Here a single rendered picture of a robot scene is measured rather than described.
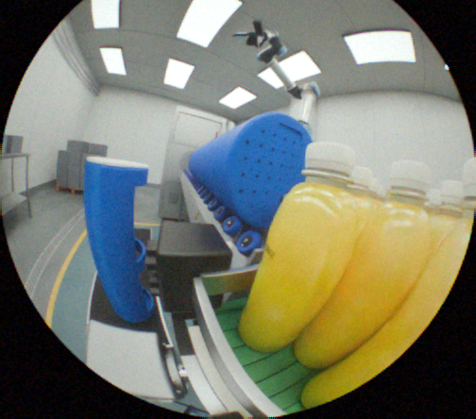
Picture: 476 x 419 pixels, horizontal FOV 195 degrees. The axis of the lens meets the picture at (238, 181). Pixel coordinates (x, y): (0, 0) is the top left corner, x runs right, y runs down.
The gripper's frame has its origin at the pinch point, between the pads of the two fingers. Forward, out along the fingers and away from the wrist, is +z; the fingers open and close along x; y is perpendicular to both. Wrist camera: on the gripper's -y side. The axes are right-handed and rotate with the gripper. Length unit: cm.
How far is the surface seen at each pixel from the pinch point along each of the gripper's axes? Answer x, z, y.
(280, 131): -40, 45, 1
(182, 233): -39, 71, -8
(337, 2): -11, -178, -60
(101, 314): -20, 164, 33
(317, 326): -54, 71, -13
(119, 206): -10, 87, 19
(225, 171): -37, 60, 1
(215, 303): -47, 76, -7
